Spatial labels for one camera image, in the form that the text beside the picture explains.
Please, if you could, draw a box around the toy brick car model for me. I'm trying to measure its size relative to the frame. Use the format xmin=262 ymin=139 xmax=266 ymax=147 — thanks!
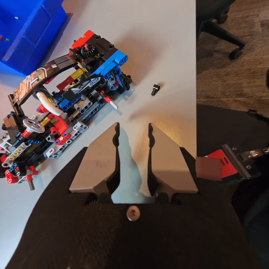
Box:
xmin=0 ymin=29 xmax=134 ymax=192

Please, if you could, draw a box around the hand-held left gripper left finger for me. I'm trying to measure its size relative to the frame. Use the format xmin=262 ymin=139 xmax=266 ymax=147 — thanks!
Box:
xmin=69 ymin=122 xmax=121 ymax=198

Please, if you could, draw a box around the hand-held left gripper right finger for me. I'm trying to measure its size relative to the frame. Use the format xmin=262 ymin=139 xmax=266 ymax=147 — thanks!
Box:
xmin=147 ymin=122 xmax=199 ymax=197

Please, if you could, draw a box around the blue storage bin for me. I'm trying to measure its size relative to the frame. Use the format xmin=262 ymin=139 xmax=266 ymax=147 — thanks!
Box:
xmin=0 ymin=0 xmax=68 ymax=77

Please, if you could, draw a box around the metal strap clasp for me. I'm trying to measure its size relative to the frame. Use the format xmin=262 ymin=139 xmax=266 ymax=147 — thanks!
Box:
xmin=222 ymin=144 xmax=269 ymax=179

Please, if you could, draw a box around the black office chair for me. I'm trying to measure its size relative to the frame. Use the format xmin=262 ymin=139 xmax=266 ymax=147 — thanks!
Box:
xmin=196 ymin=0 xmax=246 ymax=60

